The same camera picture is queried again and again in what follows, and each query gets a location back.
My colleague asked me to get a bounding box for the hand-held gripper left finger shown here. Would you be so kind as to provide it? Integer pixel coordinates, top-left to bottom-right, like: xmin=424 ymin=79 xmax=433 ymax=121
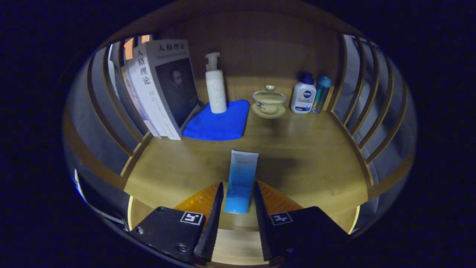
xmin=129 ymin=182 xmax=225 ymax=263

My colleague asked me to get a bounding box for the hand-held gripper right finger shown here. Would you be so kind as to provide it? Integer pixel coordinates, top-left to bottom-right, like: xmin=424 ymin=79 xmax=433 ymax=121
xmin=254 ymin=181 xmax=350 ymax=263

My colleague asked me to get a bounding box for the blue and white tube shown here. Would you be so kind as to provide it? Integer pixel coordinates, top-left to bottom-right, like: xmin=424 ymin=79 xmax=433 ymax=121
xmin=224 ymin=150 xmax=259 ymax=214

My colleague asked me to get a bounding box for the wooden countertop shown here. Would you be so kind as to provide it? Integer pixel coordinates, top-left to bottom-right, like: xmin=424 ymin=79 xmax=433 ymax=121
xmin=124 ymin=76 xmax=369 ymax=235

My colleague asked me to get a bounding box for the wooden cabinet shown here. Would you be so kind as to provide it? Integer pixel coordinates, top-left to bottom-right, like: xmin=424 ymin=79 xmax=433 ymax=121
xmin=63 ymin=0 xmax=417 ymax=239

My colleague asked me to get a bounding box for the blue folded cloth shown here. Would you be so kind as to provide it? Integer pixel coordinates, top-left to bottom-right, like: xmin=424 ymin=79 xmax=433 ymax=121
xmin=183 ymin=99 xmax=250 ymax=141

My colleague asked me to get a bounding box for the ceramic lidded teacup with saucer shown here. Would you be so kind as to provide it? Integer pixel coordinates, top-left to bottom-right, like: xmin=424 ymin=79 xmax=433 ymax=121
xmin=251 ymin=85 xmax=287 ymax=119

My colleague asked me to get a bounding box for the white pump bottle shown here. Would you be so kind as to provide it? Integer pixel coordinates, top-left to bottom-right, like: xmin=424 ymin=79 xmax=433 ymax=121
xmin=205 ymin=52 xmax=228 ymax=114

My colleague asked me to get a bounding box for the white lotion bottle blue cap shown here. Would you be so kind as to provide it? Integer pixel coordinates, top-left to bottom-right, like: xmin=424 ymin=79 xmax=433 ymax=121
xmin=290 ymin=72 xmax=317 ymax=114

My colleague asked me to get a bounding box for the pale purple book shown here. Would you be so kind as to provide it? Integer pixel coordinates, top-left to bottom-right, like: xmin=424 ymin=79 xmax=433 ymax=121
xmin=121 ymin=67 xmax=157 ymax=137

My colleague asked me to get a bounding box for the white book with portrait cover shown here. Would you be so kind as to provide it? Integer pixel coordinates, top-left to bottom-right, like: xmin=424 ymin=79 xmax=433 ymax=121
xmin=133 ymin=39 xmax=204 ymax=141

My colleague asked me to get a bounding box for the teal slim bottle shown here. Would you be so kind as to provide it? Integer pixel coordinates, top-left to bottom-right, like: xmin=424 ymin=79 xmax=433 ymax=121
xmin=312 ymin=76 xmax=332 ymax=114

